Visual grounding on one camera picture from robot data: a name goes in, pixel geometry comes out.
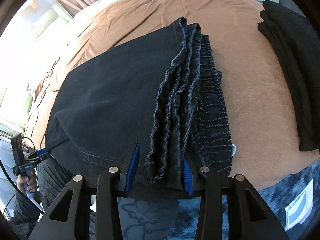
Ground black denim pants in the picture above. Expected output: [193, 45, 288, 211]
[45, 17, 233, 195]

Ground person left hand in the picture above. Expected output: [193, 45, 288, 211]
[16, 169, 38, 194]

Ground brown bed blanket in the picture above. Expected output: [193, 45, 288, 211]
[25, 0, 319, 190]

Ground blue patterned garment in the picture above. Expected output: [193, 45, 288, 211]
[118, 162, 319, 239]

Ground folded black clothes stack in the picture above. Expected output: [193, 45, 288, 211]
[258, 0, 319, 151]

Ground black camera cable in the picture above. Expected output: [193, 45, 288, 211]
[0, 135, 46, 215]

